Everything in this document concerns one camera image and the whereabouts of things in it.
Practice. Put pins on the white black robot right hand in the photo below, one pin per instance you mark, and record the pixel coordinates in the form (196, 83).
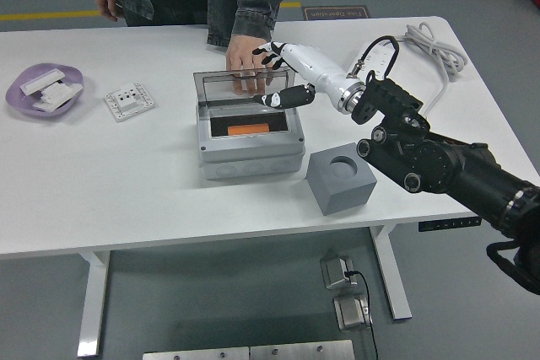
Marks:
(312, 65)

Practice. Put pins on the person's right hand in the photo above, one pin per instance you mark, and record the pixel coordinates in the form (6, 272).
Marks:
(107, 1)

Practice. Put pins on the person's left hand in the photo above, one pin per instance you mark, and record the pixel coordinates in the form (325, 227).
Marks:
(242, 52)

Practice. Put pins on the orange cylinder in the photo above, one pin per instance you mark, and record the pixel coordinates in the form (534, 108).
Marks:
(249, 129)

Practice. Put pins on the grey box with clear lid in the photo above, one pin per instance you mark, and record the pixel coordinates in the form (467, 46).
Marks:
(249, 153)

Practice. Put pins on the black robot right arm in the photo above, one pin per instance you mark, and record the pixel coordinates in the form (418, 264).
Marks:
(443, 162)

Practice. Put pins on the grey cube with round recess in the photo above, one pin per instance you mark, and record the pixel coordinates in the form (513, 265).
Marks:
(337, 195)

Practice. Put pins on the metal floor socket box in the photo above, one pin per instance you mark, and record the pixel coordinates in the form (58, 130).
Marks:
(352, 313)
(335, 271)

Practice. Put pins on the white power strip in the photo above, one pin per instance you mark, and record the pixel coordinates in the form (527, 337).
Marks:
(379, 58)

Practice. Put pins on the long white plastic part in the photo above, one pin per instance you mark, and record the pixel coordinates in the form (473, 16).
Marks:
(42, 79)

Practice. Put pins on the white square socket panel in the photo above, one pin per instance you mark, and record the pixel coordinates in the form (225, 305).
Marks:
(131, 103)

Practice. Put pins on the purple shallow bowl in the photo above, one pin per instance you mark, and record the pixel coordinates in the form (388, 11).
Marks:
(17, 98)

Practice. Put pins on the white table leg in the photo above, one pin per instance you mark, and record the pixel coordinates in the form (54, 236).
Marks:
(392, 275)
(90, 313)

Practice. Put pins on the grey metal plate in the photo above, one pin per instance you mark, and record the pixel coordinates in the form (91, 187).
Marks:
(301, 351)
(194, 354)

